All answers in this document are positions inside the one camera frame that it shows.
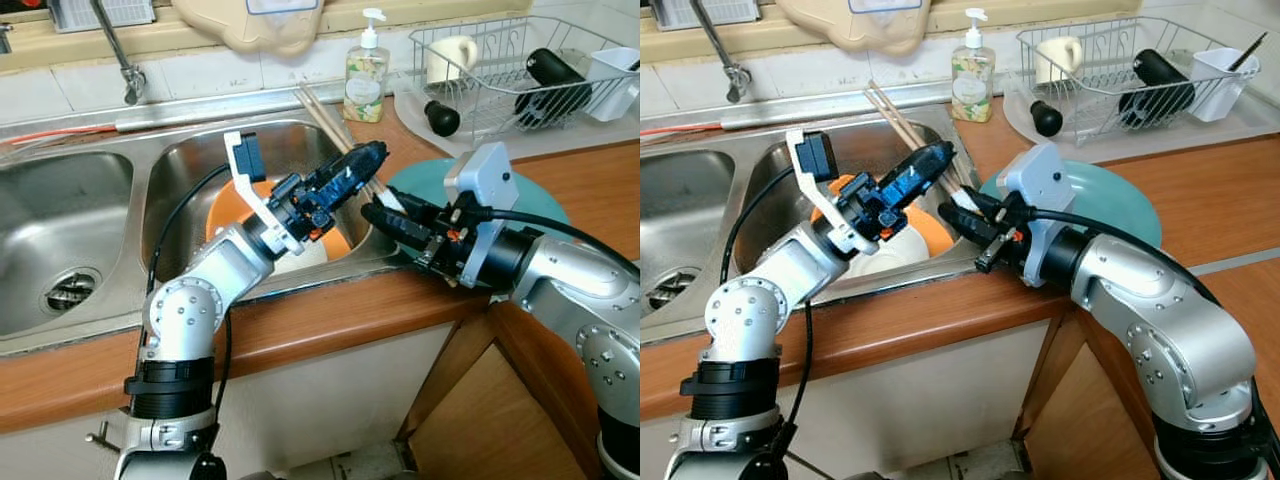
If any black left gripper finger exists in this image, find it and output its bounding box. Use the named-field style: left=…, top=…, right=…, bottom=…
left=316, top=139, right=392, bottom=189
left=328, top=166, right=387, bottom=218
left=880, top=139, right=957, bottom=189
left=892, top=166, right=951, bottom=218

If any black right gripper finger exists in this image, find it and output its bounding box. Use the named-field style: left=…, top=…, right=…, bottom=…
left=384, top=193, right=453, bottom=229
left=937, top=200, right=1003, bottom=255
left=958, top=188, right=1013, bottom=227
left=359, top=203, right=443, bottom=260

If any white bowl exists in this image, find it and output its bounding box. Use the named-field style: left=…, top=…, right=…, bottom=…
left=264, top=234, right=332, bottom=277
left=847, top=221, right=927, bottom=280

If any orange bowl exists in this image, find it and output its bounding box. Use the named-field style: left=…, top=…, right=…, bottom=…
left=809, top=174, right=957, bottom=257
left=204, top=177, right=354, bottom=264

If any clear plastic drain tray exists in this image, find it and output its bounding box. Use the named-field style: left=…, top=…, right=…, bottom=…
left=391, top=74, right=641, bottom=163
left=1001, top=77, right=1280, bottom=165

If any soap pump bottle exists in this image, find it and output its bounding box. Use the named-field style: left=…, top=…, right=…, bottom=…
left=949, top=7, right=998, bottom=124
left=343, top=7, right=392, bottom=124

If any teal plate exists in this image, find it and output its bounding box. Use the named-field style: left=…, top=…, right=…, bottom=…
left=977, top=159, right=1164, bottom=251
left=384, top=157, right=572, bottom=243

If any cream mug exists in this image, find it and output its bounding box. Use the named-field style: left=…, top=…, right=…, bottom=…
left=1032, top=35, right=1085, bottom=87
left=424, top=34, right=480, bottom=87

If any beige plastic board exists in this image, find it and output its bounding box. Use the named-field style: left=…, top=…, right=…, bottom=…
left=774, top=0, right=927, bottom=57
left=171, top=0, right=327, bottom=57

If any wooden cabinet door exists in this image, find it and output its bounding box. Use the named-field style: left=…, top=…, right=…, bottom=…
left=404, top=339, right=593, bottom=480
left=1014, top=334, right=1183, bottom=480

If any stainless steel double sink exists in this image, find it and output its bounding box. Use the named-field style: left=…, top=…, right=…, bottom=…
left=640, top=104, right=993, bottom=348
left=0, top=108, right=413, bottom=358

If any black bottle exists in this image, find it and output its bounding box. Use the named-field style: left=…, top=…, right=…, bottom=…
left=1117, top=47, right=1197, bottom=130
left=512, top=47, right=594, bottom=130

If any metal faucet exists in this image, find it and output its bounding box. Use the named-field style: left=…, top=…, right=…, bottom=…
left=87, top=0, right=148, bottom=107
left=689, top=0, right=754, bottom=104

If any metal sink drain strainer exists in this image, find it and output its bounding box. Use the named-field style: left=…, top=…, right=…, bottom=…
left=644, top=269, right=693, bottom=312
left=39, top=267, right=104, bottom=317

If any white utensil holder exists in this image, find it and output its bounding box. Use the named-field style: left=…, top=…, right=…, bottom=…
left=584, top=46, right=641, bottom=124
left=1189, top=46, right=1260, bottom=124

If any silver counter joint strip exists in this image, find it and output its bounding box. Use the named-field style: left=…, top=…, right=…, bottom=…
left=1188, top=247, right=1280, bottom=278

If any white slatted vent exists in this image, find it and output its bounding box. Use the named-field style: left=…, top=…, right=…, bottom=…
left=649, top=0, right=762, bottom=30
left=49, top=0, right=157, bottom=32

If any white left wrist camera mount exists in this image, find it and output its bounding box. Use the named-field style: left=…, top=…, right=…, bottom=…
left=221, top=129, right=304, bottom=257
left=785, top=127, right=867, bottom=257

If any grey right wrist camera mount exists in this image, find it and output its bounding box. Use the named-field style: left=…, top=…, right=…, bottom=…
left=442, top=141, right=522, bottom=292
left=996, top=141, right=1077, bottom=292

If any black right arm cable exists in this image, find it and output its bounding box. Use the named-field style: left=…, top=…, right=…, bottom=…
left=478, top=206, right=641, bottom=283
left=1030, top=206, right=1226, bottom=311

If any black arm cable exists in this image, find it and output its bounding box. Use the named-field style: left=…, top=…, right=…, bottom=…
left=143, top=163, right=237, bottom=423
left=1030, top=206, right=1226, bottom=311
left=478, top=206, right=641, bottom=283
left=718, top=163, right=817, bottom=456

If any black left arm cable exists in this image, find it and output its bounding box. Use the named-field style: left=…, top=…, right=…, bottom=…
left=143, top=163, right=237, bottom=423
left=718, top=163, right=817, bottom=456

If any wire dish rack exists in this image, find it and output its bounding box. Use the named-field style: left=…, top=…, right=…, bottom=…
left=1014, top=17, right=1264, bottom=138
left=407, top=14, right=641, bottom=138

